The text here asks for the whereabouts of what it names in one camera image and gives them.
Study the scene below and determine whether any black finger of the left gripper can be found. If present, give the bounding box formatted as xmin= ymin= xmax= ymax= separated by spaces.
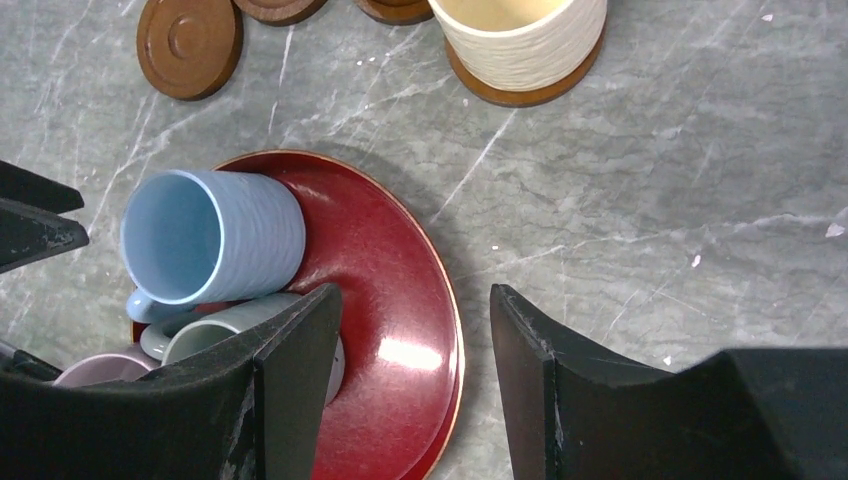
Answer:
xmin=1 ymin=161 xmax=89 ymax=273

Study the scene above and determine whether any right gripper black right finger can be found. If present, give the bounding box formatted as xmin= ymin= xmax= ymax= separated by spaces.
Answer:
xmin=490 ymin=284 xmax=847 ymax=479

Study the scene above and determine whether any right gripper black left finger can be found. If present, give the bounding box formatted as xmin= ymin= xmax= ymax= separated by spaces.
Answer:
xmin=1 ymin=284 xmax=343 ymax=479

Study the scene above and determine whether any grey-green mug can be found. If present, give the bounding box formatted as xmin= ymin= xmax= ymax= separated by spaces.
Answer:
xmin=139 ymin=292 xmax=346 ymax=407

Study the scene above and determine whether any blue mug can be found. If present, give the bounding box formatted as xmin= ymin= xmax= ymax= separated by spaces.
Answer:
xmin=120 ymin=170 xmax=307 ymax=324

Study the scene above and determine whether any brown coaster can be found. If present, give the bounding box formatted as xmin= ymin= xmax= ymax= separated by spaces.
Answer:
xmin=355 ymin=0 xmax=433 ymax=26
xmin=444 ymin=24 xmax=607 ymax=108
xmin=234 ymin=0 xmax=326 ymax=26
xmin=136 ymin=0 xmax=244 ymax=101

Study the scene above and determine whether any cream yellow mug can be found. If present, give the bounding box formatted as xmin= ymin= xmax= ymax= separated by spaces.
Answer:
xmin=430 ymin=0 xmax=608 ymax=92

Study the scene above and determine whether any lilac mug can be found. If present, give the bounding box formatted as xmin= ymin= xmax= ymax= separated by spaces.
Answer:
xmin=52 ymin=344 xmax=161 ymax=388

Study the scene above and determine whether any red round tray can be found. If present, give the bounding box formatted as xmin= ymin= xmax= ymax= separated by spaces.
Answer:
xmin=131 ymin=150 xmax=466 ymax=480

